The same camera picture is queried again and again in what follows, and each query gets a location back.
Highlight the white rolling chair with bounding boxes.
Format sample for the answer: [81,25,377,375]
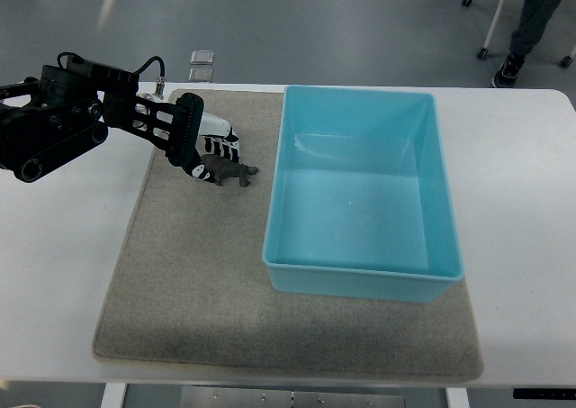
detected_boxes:
[461,0,575,69]

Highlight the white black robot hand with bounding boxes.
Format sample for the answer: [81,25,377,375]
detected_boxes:
[137,91,242,184]

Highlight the metal plate under table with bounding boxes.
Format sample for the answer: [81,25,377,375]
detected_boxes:
[179,386,406,408]

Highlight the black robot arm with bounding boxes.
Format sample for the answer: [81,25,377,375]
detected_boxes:
[1,52,203,183]

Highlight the upper floor outlet plate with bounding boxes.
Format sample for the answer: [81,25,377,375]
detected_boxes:
[190,50,214,65]

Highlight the seated person legs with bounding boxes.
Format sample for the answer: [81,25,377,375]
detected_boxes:
[491,0,562,88]

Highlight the floor outlet plate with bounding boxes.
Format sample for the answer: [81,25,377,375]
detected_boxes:
[188,67,213,83]
[190,50,214,65]

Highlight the lower floor outlet plate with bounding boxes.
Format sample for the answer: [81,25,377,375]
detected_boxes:
[188,67,213,83]

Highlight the brown hippo toy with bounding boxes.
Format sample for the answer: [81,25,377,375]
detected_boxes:
[201,154,259,187]

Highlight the blue plastic box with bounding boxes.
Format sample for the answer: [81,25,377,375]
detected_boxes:
[262,86,464,303]

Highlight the grey felt mat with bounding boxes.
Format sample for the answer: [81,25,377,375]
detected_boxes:
[93,90,483,382]

